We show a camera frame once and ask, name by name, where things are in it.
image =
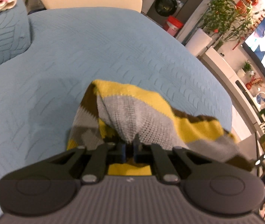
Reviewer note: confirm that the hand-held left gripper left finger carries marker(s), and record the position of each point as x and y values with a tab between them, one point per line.
122	153

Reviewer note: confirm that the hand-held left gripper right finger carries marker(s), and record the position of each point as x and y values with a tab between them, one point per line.
136	155

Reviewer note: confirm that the yellow brown grey knit sweater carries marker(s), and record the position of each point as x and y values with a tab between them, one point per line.
132	112

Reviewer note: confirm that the small round white fan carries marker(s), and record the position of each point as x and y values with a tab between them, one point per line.
262	98

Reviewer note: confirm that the black soundbar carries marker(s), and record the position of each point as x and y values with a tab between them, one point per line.
246	95

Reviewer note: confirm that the red table ornament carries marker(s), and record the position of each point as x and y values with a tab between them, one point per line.
253	82

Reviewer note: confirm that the small potted plant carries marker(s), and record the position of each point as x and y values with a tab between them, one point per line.
246	68

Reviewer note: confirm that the white television cabinet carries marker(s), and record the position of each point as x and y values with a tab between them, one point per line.
225	74

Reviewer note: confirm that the white cylinder bin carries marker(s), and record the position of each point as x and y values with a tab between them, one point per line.
198	40

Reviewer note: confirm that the red bucket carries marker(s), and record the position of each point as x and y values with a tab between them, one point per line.
174	26

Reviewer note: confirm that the grey washing machine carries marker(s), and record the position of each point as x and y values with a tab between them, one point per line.
166	4

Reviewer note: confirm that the tall green potted plant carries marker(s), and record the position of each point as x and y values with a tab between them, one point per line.
219	14

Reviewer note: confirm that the blue quilted sofa cushion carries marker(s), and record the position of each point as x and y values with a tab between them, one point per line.
4	37

